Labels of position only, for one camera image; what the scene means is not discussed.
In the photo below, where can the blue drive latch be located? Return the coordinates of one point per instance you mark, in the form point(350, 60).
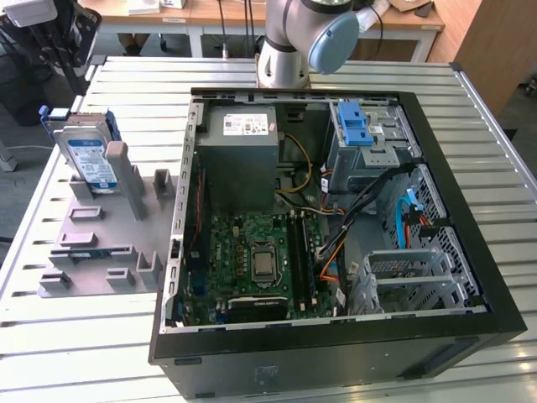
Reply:
point(352, 126)

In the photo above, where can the black PC case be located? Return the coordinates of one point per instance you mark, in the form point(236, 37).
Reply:
point(293, 365)

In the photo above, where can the hard disk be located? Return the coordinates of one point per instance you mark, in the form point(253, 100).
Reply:
point(90, 161)

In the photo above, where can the silver optical drive cage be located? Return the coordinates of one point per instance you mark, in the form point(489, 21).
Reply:
point(377, 157)

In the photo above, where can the RAM stick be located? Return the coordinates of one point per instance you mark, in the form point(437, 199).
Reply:
point(309, 260)
point(90, 253)

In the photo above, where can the silver CPU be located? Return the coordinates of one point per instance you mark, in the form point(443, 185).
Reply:
point(264, 265)

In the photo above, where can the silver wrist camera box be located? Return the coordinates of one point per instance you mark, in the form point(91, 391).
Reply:
point(31, 10)

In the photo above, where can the black RAM slot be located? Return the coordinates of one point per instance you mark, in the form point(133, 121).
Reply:
point(293, 260)

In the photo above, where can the grey parts rack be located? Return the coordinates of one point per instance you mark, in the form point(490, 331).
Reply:
point(109, 235)

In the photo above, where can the black case fan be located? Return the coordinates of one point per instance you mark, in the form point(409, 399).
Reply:
point(192, 218)

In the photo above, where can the wooden cabinet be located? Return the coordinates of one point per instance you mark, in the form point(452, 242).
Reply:
point(495, 50)

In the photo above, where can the grey power supply unit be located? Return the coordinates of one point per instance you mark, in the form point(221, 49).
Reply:
point(235, 176)

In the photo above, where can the CPU socket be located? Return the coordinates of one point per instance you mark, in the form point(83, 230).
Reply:
point(265, 244)

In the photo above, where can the white box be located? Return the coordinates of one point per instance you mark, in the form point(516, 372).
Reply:
point(144, 6)

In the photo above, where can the grey stand foot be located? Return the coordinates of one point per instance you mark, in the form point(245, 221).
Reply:
point(8, 161)

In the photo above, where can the green motherboard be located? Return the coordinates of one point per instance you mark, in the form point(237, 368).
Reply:
point(235, 235)

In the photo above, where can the brown cardboard piece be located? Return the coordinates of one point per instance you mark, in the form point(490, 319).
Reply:
point(411, 7)

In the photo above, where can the black graphics card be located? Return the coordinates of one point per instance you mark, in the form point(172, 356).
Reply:
point(256, 310)

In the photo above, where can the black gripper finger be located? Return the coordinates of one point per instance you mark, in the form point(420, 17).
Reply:
point(42, 50)
point(84, 38)

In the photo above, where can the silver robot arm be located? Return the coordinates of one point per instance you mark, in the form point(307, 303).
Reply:
point(281, 63)

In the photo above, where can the wooden desk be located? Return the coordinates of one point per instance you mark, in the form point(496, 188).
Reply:
point(189, 12)

